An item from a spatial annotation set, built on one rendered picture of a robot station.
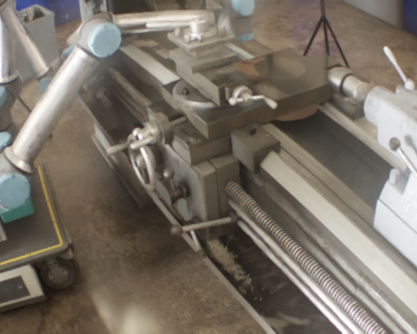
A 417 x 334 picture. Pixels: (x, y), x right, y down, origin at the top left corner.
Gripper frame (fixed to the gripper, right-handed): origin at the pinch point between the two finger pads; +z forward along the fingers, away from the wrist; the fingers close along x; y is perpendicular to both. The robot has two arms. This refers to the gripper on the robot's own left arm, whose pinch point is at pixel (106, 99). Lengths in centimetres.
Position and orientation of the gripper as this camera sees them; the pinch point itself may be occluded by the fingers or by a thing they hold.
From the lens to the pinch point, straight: 252.6
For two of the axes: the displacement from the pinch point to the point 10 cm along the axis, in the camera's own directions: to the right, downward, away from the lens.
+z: 5.0, 6.9, 5.2
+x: -2.3, -4.7, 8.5
